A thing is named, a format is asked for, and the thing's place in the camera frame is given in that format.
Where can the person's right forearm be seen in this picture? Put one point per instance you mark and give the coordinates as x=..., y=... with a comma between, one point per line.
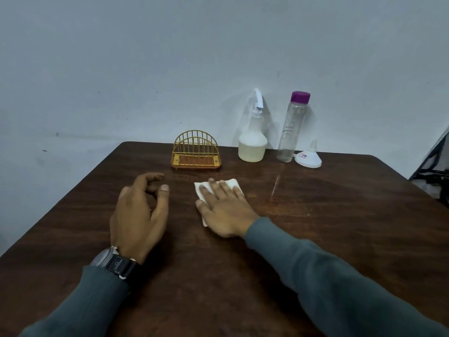
x=333, y=287

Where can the white paper napkin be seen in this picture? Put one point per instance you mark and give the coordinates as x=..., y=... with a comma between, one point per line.
x=201, y=189

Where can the dark wooden table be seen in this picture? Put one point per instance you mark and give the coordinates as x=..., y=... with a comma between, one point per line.
x=315, y=224

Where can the person's left forearm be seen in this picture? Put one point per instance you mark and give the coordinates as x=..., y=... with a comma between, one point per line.
x=80, y=305

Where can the white plastic funnel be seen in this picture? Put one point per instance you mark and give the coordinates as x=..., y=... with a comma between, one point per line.
x=308, y=159

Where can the white trigger sprayer head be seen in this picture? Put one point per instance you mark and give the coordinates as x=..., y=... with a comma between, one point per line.
x=259, y=98

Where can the person's left hand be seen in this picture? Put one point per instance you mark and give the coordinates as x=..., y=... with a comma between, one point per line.
x=135, y=221

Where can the white plastic spray bottle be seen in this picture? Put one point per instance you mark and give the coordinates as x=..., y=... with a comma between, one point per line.
x=252, y=143

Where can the purple bottle cap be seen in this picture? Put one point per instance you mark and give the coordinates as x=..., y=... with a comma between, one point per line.
x=300, y=97

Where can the person's right hand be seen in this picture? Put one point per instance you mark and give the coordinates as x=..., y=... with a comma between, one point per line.
x=228, y=214

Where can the clear glass bottle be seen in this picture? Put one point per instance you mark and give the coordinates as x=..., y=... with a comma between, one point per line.
x=291, y=133

